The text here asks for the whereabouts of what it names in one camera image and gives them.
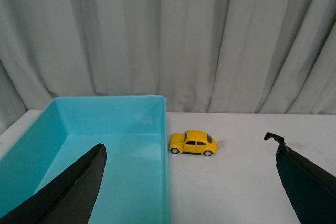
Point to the yellow beetle toy car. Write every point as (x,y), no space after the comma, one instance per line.
(192,142)

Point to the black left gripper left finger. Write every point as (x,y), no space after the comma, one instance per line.
(68,198)

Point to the turquoise plastic storage box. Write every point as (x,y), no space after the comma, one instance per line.
(135,184)

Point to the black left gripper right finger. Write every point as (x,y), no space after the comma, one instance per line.
(310,189)

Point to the white pleated curtain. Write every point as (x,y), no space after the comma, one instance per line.
(226,56)

